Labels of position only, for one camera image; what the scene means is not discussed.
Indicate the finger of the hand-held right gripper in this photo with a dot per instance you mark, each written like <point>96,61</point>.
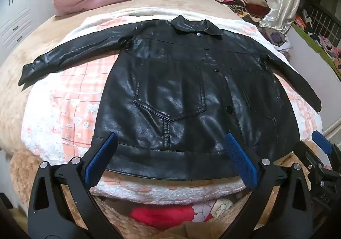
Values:
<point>323,143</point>

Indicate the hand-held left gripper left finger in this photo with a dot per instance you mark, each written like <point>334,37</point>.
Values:
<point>102,153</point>

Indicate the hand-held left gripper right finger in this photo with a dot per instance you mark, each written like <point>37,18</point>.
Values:
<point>241,159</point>

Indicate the black leather jacket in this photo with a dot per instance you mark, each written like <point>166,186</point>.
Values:
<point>181,100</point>

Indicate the purple clothes heap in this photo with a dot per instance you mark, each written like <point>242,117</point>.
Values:
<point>275,36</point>

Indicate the pink white plaid blanket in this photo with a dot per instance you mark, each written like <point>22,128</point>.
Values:
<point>72,111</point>

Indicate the floral print cloth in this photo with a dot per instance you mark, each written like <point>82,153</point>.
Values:
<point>213,208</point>

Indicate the red cloth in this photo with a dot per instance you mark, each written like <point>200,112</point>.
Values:
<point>162,215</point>

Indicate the white wardrobe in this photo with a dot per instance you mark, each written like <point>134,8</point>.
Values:
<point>18,18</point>

